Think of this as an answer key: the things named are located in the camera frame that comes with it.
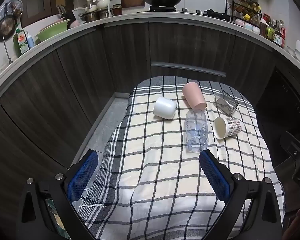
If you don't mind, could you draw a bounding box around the checkered black white cloth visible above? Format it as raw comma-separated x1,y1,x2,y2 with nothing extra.
72,76,287,240

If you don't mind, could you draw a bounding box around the clear plastic bottle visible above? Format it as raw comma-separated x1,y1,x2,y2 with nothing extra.
185,109,208,154

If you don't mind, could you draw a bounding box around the blue white bottle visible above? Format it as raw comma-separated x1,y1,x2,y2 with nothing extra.
26,31,36,49

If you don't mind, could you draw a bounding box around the plaid paper cup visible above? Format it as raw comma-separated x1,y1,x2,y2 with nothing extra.
213,116,243,140

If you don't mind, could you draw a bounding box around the clear square glass cup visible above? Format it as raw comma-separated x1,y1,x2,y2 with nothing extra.
213,91,239,117

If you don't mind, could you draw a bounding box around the dark upper cabinet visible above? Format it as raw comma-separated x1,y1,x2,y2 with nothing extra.
18,0,66,28

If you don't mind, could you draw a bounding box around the dark built-in appliance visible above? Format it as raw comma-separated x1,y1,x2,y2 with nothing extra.
254,66,300,169

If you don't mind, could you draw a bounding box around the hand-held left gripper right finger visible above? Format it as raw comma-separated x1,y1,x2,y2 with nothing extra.
199,149,284,240

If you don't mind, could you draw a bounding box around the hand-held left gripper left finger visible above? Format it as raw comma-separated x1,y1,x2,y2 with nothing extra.
15,149,100,240

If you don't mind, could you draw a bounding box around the green dish soap bottle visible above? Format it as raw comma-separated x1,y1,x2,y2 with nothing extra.
13,28,29,56

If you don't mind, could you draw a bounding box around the black gas stove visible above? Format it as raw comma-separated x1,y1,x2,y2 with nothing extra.
137,5,231,22

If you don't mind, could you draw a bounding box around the pink cup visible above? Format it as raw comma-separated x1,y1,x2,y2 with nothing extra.
182,82,207,110

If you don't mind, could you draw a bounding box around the black wire spice rack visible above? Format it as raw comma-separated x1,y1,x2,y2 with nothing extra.
225,0,263,28

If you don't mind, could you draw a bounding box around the hanging frying pan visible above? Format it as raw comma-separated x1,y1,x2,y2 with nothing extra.
0,15,18,43

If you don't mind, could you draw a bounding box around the white teapot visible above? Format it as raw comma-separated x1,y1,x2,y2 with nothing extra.
96,0,112,9

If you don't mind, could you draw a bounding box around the grey drawer handle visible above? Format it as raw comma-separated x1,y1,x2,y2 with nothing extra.
150,61,227,78

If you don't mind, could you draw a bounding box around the white cup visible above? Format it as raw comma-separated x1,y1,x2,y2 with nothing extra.
153,97,178,120

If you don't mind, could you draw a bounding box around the person's right forearm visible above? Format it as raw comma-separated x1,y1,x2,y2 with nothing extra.
282,201,300,240

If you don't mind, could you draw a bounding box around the hanging metal strainer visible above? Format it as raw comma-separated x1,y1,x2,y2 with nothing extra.
0,0,24,20

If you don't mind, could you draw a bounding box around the row of sauce bottles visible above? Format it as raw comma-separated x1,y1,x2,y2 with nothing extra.
259,13,287,48

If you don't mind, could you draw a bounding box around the green plastic basin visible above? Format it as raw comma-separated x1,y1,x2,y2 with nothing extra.
34,18,72,43

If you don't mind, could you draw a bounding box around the steel pot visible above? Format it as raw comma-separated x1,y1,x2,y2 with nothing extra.
98,8,114,20
80,11,101,23

